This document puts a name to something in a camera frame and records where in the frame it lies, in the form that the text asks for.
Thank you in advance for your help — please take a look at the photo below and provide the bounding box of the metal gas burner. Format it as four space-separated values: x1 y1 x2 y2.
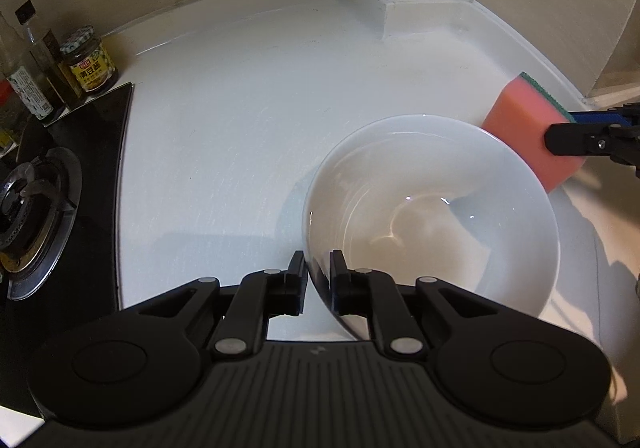
0 146 83 301

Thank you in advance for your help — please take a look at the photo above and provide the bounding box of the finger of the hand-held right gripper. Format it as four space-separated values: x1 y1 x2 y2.
569 102 640 127
544 120 640 179

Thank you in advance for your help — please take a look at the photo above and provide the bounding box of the black glass cooktop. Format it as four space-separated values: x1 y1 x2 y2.
0 82 136 418

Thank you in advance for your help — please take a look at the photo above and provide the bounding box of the dark olive oil bottle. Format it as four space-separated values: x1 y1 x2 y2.
42 29 87 109

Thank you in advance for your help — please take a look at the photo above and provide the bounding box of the sauce jar with checkered lid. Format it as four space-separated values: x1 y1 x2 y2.
59 25 120 95

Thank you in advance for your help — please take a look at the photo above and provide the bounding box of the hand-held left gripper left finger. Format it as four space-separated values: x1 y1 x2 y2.
120 250 307 362

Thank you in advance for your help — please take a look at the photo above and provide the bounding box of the clear bottle with white label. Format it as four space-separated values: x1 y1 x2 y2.
0 12 55 122

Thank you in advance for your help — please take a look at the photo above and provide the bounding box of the clear bottle with black cap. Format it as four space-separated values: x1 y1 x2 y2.
14 0 66 113

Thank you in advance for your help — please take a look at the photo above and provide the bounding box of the white ceramic bowl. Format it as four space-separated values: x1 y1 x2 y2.
301 114 560 342

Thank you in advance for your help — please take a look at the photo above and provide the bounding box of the red capped container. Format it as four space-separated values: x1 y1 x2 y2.
0 79 25 156

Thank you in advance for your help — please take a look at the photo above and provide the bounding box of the green and pink sponge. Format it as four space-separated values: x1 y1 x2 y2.
481 72 589 194

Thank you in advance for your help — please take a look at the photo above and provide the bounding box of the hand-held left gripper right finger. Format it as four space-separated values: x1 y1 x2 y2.
327 250 502 362

